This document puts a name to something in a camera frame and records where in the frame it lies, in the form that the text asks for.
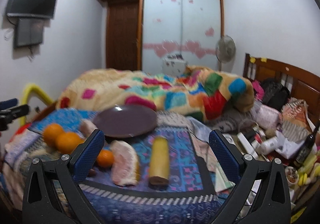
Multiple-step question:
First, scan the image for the black bag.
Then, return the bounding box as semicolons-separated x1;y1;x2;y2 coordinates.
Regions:
261;78;291;112

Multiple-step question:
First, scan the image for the sliding wardrobe with hearts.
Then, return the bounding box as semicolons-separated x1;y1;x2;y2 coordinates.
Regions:
142;0;223;74

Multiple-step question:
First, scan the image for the colourful patchwork fleece blanket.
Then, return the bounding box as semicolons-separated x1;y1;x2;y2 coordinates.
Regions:
56;65;255;122

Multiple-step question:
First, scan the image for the striped patterned cloth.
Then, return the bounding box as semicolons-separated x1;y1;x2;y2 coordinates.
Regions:
281;97;315;143

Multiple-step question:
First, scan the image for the dark purple plate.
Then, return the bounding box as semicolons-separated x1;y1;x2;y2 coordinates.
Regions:
92;104;157;138

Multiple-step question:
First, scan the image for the yellow banana piece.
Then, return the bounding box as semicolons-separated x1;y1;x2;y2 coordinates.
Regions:
149;136;170;186

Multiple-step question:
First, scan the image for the peeled pomelo wedge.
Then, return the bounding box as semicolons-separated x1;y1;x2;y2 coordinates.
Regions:
110;141;140;187

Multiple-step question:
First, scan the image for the wooden headboard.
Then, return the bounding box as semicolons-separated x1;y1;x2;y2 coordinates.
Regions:
243;54;320;124

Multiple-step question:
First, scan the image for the small wall monitor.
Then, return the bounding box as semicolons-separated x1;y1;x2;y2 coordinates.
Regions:
14;18;44;48

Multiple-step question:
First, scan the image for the standing electric fan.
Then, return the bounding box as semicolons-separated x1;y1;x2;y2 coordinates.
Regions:
216;35;236;71

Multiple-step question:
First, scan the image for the large orange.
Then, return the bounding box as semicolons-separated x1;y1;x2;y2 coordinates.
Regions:
55;132;85;154
42;123;65;148

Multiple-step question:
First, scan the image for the small mandarin orange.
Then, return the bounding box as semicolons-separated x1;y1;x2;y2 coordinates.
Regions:
96;149;114;169

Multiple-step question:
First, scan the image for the blue patterned bedspread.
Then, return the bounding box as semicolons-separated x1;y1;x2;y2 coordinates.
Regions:
1;109;234;223

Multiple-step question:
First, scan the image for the white box appliance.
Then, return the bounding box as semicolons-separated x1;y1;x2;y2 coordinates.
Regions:
162;54;188;77

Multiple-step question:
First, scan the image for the dark glass bottle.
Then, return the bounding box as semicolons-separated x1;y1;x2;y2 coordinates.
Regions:
292;121;319;169

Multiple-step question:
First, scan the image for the yellow padded chair frame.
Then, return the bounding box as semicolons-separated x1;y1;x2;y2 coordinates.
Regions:
19;83;54;126

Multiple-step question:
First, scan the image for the brown wooden door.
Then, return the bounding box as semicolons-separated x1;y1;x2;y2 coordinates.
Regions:
106;0;141;71

